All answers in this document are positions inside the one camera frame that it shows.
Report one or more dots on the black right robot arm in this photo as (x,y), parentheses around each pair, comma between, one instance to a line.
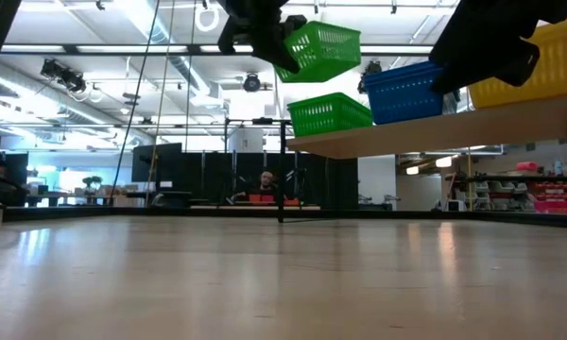
(510,19)

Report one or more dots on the background black gantry frame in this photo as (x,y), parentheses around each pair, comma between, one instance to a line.
(260,121)

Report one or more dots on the black background partition wall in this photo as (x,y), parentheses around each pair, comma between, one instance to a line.
(331,184)

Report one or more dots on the yellow plastic slotted basket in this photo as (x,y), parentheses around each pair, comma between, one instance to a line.
(557,61)

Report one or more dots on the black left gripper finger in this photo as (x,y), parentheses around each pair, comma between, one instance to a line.
(297,23)
(283,59)

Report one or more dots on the round black ceiling spotlight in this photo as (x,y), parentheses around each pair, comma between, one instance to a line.
(252,83)

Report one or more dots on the long overhead light bar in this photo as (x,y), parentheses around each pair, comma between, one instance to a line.
(99,48)

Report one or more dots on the black ceiling spotlight cluster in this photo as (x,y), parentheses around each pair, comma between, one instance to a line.
(61,75)

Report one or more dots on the rack of red bins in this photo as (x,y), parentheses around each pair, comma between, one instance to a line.
(553,196)

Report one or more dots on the orange block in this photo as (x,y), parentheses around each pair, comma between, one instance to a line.
(262,198)
(291,202)

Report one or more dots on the green plastic slotted basket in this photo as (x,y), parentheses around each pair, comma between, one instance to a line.
(328,115)
(326,52)

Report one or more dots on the small potted plant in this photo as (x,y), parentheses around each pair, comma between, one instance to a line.
(92,181)

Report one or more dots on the blue plastic slotted basket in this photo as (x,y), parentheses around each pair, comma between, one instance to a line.
(401,94)

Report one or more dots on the background black robot arm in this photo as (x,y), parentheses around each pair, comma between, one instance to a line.
(300,181)

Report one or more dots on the white cylindrical tank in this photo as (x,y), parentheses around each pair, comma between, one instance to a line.
(245,140)

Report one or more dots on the wooden shelf with black legs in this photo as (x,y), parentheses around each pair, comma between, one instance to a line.
(430,137)

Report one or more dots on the black background monitor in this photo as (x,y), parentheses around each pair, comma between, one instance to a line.
(157,163)

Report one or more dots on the person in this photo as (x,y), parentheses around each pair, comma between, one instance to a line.
(265,181)

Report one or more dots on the pink object on rack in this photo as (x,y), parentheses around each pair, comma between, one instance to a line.
(527,166)

